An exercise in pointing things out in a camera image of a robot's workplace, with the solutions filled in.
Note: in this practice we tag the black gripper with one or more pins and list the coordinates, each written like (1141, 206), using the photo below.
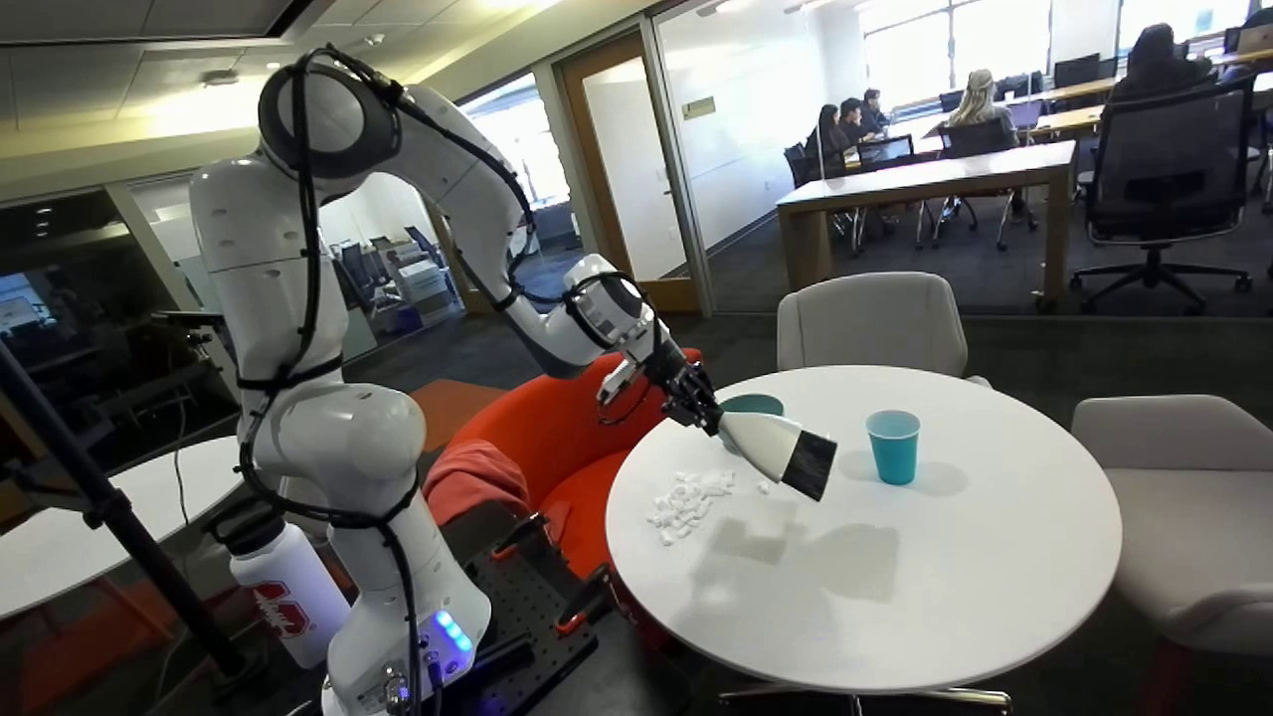
(682, 387)

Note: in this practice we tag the white foam litter pile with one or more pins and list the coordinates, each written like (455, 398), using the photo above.
(686, 504)

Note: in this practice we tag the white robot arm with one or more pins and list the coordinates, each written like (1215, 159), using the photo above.
(342, 452)

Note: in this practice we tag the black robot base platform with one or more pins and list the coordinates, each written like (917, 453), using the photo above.
(529, 622)

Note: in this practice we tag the teal bowl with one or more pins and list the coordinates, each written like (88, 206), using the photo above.
(759, 403)

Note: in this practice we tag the orange armchair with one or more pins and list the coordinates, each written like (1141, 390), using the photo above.
(569, 439)

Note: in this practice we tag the grey upholstered chair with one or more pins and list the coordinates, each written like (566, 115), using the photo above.
(869, 324)
(1178, 529)

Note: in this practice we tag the teal plastic cup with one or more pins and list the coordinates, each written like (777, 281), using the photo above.
(894, 452)

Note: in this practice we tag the red clamp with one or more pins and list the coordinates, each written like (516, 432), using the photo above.
(582, 613)

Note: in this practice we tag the pink cloth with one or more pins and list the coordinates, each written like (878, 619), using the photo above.
(472, 479)

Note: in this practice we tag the wood framed glass door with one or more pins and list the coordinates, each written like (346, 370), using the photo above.
(630, 146)

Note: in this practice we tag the dark haired seated person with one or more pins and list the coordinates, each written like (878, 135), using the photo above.
(834, 131)
(873, 111)

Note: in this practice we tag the long wooden table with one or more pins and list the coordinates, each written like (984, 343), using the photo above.
(927, 178)

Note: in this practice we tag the blond seated person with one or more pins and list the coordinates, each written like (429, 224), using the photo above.
(978, 99)

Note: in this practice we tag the white bottle red print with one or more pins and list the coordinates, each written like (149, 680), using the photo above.
(301, 602)

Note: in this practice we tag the large black mesh office chair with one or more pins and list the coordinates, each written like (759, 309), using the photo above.
(1166, 146)

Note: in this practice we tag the person in dark hoodie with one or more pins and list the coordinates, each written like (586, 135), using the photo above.
(1154, 62)

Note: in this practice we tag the black tripod pole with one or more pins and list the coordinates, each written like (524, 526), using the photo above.
(100, 500)

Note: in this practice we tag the small round white table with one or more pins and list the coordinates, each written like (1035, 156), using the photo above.
(65, 552)

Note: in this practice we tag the computer monitor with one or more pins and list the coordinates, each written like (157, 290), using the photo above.
(27, 305)

